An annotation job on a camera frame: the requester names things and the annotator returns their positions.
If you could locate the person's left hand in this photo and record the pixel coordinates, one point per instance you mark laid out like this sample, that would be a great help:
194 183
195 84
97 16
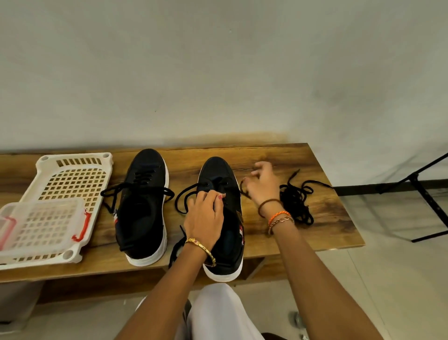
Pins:
203 221

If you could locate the person's right hand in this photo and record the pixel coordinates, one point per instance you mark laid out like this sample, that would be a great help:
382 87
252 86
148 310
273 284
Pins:
262 186

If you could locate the black shoelace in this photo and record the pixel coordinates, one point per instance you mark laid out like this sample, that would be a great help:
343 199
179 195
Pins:
297 200
301 210

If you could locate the black sneaker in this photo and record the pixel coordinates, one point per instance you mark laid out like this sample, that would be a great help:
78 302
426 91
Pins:
143 224
231 252

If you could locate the person's right forearm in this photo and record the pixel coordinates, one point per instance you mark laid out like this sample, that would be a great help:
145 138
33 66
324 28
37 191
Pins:
322 287

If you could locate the person's left forearm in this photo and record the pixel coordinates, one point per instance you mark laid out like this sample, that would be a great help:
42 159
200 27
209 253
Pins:
164 298

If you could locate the person's black shirt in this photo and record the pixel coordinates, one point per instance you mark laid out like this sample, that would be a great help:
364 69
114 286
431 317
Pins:
273 336

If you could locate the white plastic lattice basket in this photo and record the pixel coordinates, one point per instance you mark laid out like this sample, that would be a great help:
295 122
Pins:
73 175

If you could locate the grey slipper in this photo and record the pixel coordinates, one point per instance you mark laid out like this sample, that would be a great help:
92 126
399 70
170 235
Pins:
299 321

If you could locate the black tripod stand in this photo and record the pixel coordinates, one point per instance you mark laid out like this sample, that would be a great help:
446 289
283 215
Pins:
423 189

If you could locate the white box under table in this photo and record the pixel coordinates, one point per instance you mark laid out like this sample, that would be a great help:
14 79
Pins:
19 301

